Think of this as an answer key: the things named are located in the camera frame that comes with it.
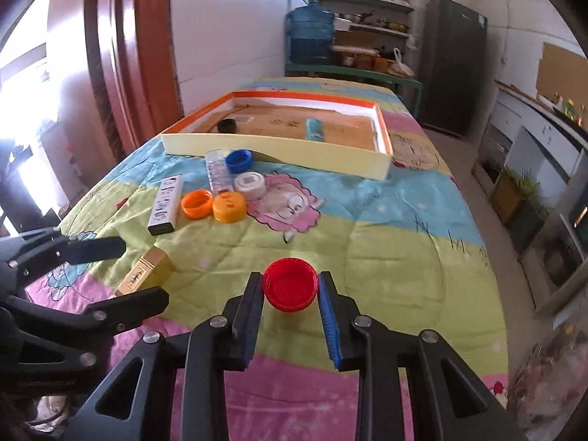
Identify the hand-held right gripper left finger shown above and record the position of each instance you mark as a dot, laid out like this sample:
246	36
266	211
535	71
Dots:
250	330

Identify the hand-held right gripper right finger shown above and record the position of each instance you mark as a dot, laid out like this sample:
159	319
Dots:
328	330

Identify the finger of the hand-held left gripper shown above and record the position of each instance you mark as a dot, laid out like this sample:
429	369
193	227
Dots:
96	248
138	305

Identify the red bottle cap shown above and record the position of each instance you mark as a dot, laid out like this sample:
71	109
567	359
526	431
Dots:
290	285

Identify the white printed lighter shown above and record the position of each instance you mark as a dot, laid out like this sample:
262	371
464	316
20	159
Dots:
165	204

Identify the orange bottle cap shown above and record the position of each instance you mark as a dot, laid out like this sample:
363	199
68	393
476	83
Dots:
196	205

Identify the yellow bottle cap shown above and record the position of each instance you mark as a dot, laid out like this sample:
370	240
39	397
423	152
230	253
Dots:
229	206

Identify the clear plastic floral box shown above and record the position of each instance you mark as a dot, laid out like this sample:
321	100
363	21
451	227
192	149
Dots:
215	165

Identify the orange-rimmed shallow cardboard box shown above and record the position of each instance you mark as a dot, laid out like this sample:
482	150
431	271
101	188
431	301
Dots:
285	149

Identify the printed cartoon blanket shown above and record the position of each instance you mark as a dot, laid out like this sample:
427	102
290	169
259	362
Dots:
390	239

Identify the white bottle cap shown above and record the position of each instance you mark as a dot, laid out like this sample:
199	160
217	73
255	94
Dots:
250	184

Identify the blue bottle cap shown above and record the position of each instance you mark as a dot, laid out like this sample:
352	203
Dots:
239	161

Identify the black bottle cap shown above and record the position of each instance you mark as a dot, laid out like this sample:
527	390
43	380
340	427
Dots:
226	125

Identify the brown wooden door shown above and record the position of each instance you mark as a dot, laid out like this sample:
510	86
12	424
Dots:
138	55

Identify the light blue lighter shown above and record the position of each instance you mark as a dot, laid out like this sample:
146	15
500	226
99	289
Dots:
314	129

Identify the wooden plant crate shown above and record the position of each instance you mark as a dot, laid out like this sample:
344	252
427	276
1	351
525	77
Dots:
510	197

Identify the floral cloth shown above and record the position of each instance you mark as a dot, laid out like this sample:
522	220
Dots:
551	376

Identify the green table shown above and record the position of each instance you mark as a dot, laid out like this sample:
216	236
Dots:
349	72

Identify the orange food container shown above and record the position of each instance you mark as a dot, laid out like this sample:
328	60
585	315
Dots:
382	64
365	62
347	60

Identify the white kitchen counter cabinet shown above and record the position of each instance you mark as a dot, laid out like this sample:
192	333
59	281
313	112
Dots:
528	147

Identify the white plastic bag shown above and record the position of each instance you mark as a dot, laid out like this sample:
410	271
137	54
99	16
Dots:
400	66

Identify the dark grey fridge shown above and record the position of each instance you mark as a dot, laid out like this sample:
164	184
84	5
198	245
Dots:
452	64

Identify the blue water jug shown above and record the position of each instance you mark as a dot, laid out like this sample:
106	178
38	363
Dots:
310	27

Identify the green yellow bottle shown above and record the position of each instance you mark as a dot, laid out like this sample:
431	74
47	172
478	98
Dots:
569	109

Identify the kitchen shelf unit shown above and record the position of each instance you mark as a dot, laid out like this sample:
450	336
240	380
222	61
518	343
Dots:
367	2

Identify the cardboard sheet on wall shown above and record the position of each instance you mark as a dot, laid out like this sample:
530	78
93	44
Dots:
562	73

